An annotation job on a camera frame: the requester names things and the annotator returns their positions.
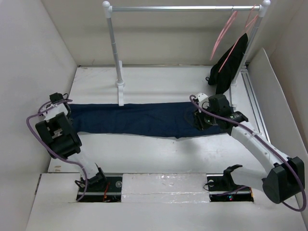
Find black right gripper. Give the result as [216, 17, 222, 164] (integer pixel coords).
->
[192, 103, 219, 131]

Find dark blue denim trousers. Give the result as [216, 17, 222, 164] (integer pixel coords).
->
[70, 102, 223, 139]

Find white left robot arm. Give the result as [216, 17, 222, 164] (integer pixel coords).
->
[35, 92, 107, 191]

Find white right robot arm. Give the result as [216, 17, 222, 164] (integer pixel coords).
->
[189, 93, 307, 212]

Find empty pink hanger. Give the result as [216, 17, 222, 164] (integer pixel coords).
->
[210, 11, 238, 60]

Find pink hanger with black garment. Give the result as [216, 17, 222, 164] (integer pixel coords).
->
[218, 5, 259, 73]

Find black hanging garment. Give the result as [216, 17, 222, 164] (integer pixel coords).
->
[206, 33, 248, 94]

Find white board right side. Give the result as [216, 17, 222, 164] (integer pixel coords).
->
[248, 48, 308, 166]

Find white clothes rack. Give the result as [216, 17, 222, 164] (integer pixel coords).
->
[102, 0, 271, 106]

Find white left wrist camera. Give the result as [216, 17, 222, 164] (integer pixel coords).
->
[38, 103, 61, 121]

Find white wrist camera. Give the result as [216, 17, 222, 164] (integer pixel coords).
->
[38, 103, 61, 121]
[194, 92, 209, 108]

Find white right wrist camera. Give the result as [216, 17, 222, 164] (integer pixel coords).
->
[194, 92, 209, 108]

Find aluminium rail right side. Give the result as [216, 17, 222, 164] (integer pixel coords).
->
[241, 64, 270, 142]

